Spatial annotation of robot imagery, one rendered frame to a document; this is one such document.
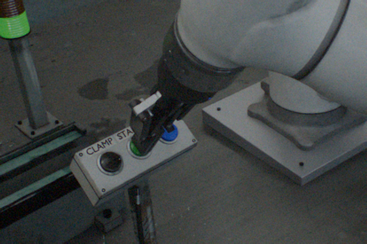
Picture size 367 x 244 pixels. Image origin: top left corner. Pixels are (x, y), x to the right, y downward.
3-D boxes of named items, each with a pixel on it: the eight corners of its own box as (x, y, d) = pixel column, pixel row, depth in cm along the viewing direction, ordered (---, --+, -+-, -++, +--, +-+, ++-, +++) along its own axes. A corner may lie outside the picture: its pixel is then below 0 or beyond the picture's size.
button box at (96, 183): (93, 208, 91) (102, 196, 86) (67, 166, 92) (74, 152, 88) (188, 155, 99) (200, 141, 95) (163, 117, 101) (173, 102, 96)
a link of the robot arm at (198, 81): (158, 10, 64) (142, 42, 69) (209, 83, 63) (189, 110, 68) (226, -19, 69) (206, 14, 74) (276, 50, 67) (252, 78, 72)
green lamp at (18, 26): (8, 42, 132) (3, 21, 129) (-5, 33, 136) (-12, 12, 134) (35, 32, 135) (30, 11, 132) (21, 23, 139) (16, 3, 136)
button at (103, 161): (105, 179, 89) (108, 174, 87) (93, 161, 89) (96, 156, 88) (123, 169, 90) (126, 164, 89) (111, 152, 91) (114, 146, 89)
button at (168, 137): (162, 148, 94) (166, 143, 92) (151, 131, 94) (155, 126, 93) (178, 139, 95) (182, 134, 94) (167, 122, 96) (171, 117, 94)
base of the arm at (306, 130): (293, 75, 150) (295, 54, 147) (371, 118, 135) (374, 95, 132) (232, 105, 142) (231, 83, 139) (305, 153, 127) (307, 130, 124)
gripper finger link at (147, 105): (187, 87, 73) (150, 105, 70) (172, 108, 77) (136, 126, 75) (175, 71, 74) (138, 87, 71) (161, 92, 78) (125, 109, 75)
